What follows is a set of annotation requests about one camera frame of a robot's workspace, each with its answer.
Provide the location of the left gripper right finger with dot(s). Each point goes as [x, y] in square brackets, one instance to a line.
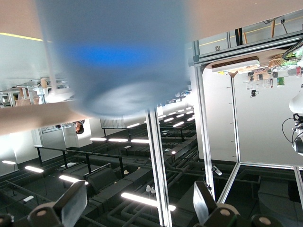
[201, 205]

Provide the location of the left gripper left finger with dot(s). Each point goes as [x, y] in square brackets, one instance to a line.
[73, 205]

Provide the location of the blue plastic cup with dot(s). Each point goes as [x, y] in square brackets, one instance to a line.
[113, 59]

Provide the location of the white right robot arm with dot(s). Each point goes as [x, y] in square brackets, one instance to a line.
[297, 104]

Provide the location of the black metal railing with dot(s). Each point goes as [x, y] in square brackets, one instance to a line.
[94, 154]

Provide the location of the person with dark hair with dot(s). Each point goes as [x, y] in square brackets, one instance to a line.
[80, 128]

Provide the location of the long ceiling light strip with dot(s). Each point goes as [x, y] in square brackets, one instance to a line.
[133, 125]
[139, 141]
[178, 124]
[168, 119]
[118, 140]

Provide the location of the small black webcam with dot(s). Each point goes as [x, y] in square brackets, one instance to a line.
[253, 93]

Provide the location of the white printed label sheets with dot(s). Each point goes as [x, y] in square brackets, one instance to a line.
[258, 82]

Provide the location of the white flat tray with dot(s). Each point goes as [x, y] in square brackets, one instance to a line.
[236, 66]

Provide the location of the wooden stick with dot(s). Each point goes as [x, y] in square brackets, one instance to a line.
[273, 28]

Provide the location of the aluminium frame brace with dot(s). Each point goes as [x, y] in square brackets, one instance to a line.
[228, 184]

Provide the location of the small frame-mounted camera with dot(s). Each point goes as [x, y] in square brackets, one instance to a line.
[216, 170]

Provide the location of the aluminium frame beam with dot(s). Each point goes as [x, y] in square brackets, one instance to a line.
[265, 164]
[248, 50]

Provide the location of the thin aluminium frame post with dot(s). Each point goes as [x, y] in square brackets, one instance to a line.
[235, 118]

